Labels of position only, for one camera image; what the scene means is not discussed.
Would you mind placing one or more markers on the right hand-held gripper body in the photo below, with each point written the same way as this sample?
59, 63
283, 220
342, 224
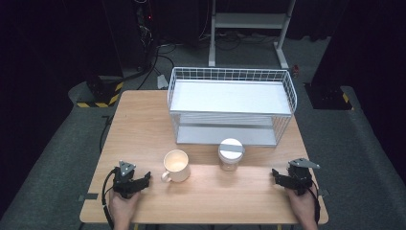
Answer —
300, 179

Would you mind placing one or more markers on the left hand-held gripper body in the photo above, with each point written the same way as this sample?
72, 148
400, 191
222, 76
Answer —
126, 183

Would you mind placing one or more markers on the white cup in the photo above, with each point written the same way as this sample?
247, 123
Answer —
178, 174

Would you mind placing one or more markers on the person's left hand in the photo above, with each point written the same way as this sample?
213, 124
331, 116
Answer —
123, 204

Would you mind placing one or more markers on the person's right hand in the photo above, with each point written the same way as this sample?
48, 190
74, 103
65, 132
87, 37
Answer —
301, 204

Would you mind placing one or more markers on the grey tape strip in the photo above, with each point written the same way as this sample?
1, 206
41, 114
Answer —
88, 197

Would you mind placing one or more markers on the clear jar with white lid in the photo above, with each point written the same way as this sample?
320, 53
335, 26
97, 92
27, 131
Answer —
230, 150

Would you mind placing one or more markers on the black yellow striped base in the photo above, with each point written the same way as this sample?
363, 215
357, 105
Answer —
102, 91
328, 97

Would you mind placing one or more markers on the grey box on floor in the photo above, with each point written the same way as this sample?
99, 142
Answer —
162, 82

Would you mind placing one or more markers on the white metal stand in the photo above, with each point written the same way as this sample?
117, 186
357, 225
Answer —
249, 20

